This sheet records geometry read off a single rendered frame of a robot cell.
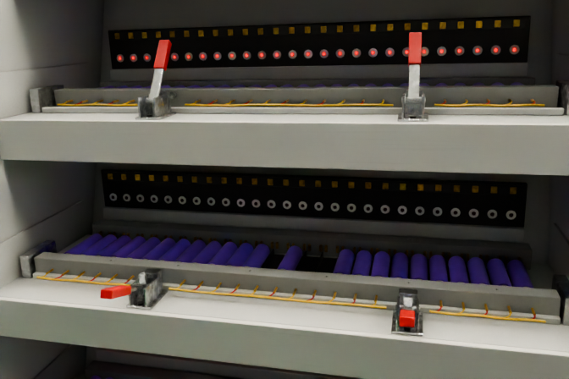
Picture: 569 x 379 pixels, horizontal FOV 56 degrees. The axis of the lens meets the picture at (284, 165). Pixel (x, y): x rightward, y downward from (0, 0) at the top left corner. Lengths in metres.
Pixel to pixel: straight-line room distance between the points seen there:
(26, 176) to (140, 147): 0.18
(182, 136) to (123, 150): 0.07
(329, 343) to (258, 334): 0.07
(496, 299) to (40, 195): 0.53
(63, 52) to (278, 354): 0.47
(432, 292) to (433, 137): 0.15
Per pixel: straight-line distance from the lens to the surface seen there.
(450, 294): 0.56
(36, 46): 0.74
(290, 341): 0.53
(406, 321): 0.46
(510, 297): 0.56
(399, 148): 0.51
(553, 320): 0.57
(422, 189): 0.66
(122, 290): 0.54
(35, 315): 0.65
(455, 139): 0.51
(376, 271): 0.59
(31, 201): 0.72
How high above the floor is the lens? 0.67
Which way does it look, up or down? 2 degrees up
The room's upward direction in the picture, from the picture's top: 2 degrees clockwise
